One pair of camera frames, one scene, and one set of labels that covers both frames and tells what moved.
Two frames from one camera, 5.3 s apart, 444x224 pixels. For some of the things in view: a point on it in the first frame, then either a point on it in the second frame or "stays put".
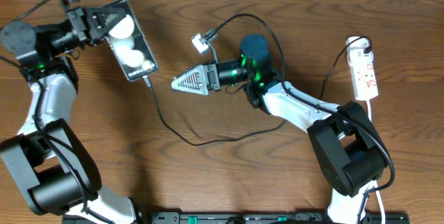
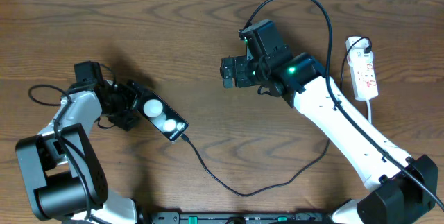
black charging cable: x=200 y=143 to x=295 y=179
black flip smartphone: x=130 y=45 to x=163 y=116
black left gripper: x=88 y=28 to x=133 y=96
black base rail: x=211 y=218 stays put
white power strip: x=365 y=81 stays put
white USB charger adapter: x=355 y=50 stays put
